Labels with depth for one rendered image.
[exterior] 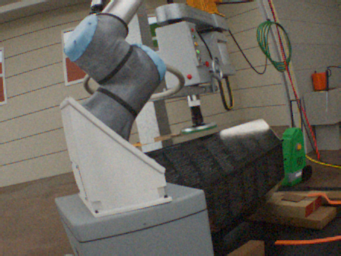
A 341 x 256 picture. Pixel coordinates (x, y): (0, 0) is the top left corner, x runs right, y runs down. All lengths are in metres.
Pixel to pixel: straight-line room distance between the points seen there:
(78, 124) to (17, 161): 7.21
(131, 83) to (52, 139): 7.12
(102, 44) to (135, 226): 0.50
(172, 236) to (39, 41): 7.62
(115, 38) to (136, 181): 0.40
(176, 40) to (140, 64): 1.24
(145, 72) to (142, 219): 0.41
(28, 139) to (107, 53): 7.12
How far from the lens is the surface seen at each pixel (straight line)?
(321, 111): 4.87
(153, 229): 1.00
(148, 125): 3.15
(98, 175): 0.94
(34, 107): 8.13
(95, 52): 1.04
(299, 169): 3.77
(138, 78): 1.09
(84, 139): 0.93
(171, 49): 2.34
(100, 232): 0.95
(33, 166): 8.13
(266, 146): 2.48
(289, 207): 2.64
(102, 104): 1.06
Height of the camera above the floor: 1.11
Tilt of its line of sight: 4 degrees down
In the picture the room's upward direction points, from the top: 11 degrees counter-clockwise
